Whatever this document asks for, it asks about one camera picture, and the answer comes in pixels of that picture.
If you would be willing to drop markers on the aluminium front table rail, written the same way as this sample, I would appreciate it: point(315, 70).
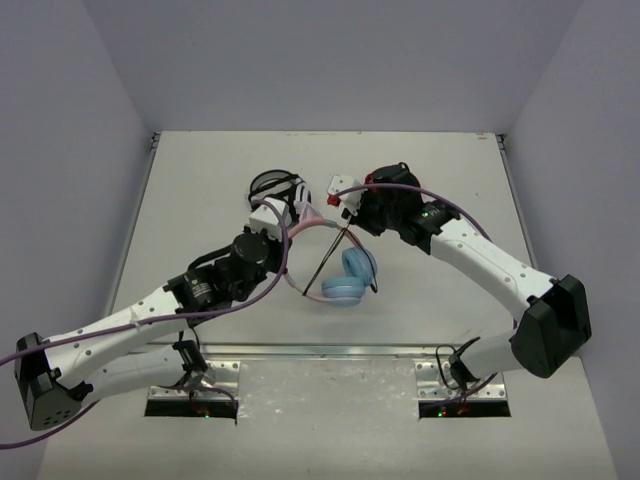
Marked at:
point(322, 351)

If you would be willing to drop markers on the pink blue cat-ear headphones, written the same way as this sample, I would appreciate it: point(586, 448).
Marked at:
point(359, 264)

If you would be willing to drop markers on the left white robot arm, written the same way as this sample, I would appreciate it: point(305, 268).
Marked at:
point(60, 375)

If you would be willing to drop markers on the white black headphones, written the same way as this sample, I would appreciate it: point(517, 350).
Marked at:
point(282, 185)

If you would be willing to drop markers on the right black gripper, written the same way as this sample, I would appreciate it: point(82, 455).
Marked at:
point(360, 218)

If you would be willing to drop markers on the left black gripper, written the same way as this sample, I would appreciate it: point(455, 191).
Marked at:
point(285, 185)

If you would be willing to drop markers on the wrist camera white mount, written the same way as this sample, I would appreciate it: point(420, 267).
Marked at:
point(266, 218)
point(344, 191)

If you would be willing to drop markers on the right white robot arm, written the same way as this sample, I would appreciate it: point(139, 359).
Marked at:
point(551, 315)

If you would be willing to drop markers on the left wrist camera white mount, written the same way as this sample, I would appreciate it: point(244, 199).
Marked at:
point(266, 218)

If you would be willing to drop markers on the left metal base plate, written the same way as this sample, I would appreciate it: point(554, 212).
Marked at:
point(220, 383)

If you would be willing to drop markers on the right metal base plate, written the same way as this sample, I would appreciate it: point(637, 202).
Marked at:
point(431, 388)

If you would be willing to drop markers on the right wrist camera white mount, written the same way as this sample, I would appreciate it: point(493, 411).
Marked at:
point(344, 191)

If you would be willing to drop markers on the red black headphones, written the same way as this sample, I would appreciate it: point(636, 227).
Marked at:
point(370, 178)

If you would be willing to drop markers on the metal base plate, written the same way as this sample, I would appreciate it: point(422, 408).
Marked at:
point(431, 388)
point(220, 383)

